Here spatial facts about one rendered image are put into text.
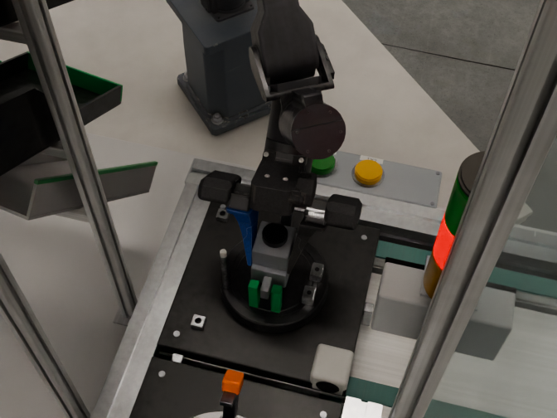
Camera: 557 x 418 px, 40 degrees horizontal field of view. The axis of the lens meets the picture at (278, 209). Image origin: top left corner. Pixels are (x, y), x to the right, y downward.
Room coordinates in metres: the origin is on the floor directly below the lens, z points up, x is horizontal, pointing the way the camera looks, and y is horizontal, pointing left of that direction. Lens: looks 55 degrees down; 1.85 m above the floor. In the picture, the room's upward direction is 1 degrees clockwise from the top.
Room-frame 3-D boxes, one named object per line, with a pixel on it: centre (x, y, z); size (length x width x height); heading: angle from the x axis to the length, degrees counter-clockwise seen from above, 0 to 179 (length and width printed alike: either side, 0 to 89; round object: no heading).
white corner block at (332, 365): (0.37, -0.07, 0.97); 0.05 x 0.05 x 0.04; 76
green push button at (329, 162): (0.69, -0.06, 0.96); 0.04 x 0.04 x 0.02
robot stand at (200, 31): (0.93, 0.08, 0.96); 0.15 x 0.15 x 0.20; 30
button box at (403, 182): (0.68, -0.13, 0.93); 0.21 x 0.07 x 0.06; 76
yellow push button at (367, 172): (0.68, -0.13, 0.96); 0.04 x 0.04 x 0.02
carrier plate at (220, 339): (0.49, 0.00, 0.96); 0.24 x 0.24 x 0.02; 76
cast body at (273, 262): (0.48, 0.01, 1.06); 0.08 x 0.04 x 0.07; 167
